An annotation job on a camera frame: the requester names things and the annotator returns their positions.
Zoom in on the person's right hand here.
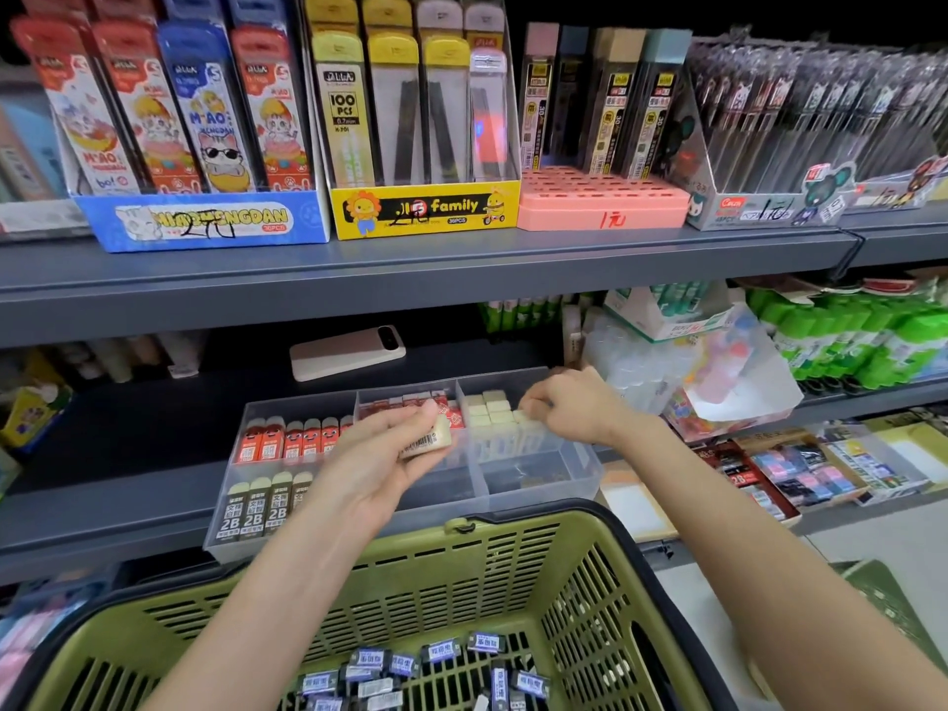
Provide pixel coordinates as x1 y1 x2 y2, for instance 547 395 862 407
517 365 635 447

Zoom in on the person's left hand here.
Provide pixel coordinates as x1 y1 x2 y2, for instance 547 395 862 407
302 399 456 546

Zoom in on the white eraser with barcode label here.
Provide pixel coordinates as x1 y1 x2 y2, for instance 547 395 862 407
398 416 454 462

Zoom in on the person's right forearm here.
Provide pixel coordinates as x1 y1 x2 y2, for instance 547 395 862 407
607 410 948 711

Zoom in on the person's left forearm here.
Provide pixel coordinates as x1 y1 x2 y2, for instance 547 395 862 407
141 503 373 711

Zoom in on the group of small red erasers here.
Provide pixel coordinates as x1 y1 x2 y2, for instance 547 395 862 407
358 391 465 432

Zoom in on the group of pale yellow erasers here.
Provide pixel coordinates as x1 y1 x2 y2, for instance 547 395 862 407
462 390 551 461

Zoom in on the clear plastic compartment tray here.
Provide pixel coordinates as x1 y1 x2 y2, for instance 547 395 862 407
202 366 605 565

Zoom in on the beige phone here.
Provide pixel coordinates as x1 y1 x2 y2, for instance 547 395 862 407
289 324 407 383

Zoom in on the row of green pens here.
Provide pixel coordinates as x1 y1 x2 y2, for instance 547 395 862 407
480 294 597 335

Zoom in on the row of red sleeve erasers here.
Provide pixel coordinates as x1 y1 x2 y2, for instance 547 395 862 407
234 414 355 466

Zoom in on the white box of green tubes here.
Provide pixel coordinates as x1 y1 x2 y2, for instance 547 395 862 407
602 281 736 343

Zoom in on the grey metal shelf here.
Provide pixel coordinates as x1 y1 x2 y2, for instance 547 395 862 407
0 228 864 350
837 203 948 273
0 340 948 586

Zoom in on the green plastic shopping basket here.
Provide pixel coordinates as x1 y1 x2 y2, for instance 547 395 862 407
0 499 738 711

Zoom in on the clear plastic bag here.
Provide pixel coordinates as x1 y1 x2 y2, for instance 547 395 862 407
584 303 806 442

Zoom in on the pink plastic holder tray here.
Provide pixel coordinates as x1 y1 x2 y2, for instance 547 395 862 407
516 165 693 232

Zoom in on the yellow cardboard display box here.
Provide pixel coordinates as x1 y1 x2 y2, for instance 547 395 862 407
300 0 524 241

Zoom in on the box of pastel erasers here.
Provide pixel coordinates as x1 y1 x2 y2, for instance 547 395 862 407
695 429 878 528

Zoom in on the pile of dark label erasers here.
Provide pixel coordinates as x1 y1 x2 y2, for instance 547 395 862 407
296 631 553 711

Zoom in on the blue cardboard display box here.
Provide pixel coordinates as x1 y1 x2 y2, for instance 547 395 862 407
52 103 332 254

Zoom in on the grey mouse print display box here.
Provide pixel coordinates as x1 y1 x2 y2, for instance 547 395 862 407
665 37 860 232

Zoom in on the pink cap lead case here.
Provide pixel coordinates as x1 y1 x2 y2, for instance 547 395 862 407
517 22 561 172

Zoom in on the tan cap lead case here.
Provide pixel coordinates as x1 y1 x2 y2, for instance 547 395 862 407
580 27 647 176

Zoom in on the blue cap lead case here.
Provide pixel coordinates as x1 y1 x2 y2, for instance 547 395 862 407
550 25 591 168

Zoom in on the teal cap lead case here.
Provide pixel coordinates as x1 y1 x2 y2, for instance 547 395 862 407
621 29 694 181

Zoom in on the row of green glue sticks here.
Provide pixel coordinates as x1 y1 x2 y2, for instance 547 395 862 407
747 287 948 391

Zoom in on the row of lead refill packets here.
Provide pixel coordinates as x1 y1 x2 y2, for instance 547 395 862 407
304 0 519 189

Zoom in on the yellow cartoon box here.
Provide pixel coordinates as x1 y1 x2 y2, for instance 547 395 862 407
0 383 75 454

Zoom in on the row of cat print packets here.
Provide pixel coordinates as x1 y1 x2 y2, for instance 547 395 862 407
10 0 314 195

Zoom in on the row of clear packed pens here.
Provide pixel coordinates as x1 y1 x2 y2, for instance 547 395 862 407
687 38 948 187

